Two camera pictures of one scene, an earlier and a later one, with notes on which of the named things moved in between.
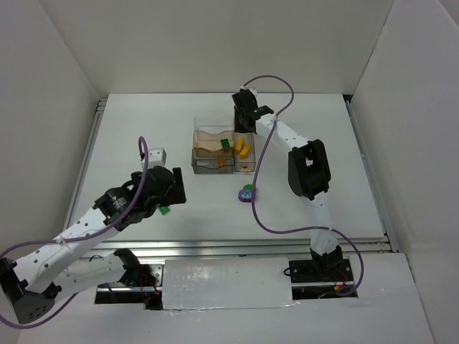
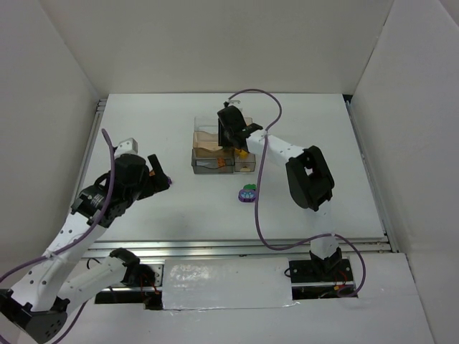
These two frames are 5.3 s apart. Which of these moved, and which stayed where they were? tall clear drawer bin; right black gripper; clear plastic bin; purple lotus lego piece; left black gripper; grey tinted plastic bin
Moved: right black gripper; left black gripper
Stayed: purple lotus lego piece; clear plastic bin; tall clear drawer bin; grey tinted plastic bin
